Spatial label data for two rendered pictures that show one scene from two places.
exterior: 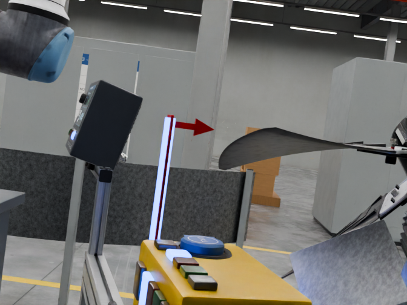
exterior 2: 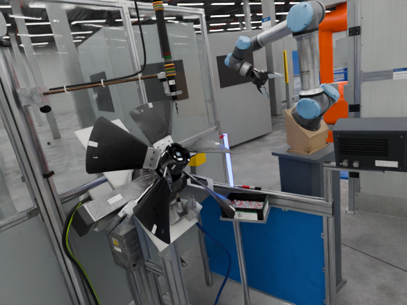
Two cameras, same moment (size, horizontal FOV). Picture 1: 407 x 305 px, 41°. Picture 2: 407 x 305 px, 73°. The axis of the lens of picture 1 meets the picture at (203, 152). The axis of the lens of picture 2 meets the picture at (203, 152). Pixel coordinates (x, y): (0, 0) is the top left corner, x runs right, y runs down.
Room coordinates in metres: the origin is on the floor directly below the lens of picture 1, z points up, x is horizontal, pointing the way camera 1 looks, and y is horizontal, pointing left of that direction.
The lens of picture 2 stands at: (1.92, -0.90, 1.55)
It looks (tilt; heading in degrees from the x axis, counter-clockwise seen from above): 17 degrees down; 146
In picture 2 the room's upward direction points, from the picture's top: 9 degrees counter-clockwise
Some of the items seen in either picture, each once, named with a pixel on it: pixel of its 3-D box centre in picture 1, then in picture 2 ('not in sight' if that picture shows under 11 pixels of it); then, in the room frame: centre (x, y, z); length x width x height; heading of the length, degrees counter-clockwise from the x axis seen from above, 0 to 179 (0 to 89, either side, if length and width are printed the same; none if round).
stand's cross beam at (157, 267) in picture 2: not in sight; (158, 268); (0.66, -0.48, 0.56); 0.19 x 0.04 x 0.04; 17
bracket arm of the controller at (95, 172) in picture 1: (100, 169); (352, 167); (1.34, 0.24, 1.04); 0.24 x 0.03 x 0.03; 17
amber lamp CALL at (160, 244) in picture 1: (165, 245); not in sight; (0.48, 0.02, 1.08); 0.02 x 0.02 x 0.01; 17
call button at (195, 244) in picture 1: (201, 247); not in sight; (0.49, -0.01, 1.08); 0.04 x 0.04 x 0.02
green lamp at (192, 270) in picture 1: (193, 272); not in sight; (0.41, 0.00, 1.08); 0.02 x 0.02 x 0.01; 17
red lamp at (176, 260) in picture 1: (185, 263); not in sight; (0.43, 0.00, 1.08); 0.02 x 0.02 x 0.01; 17
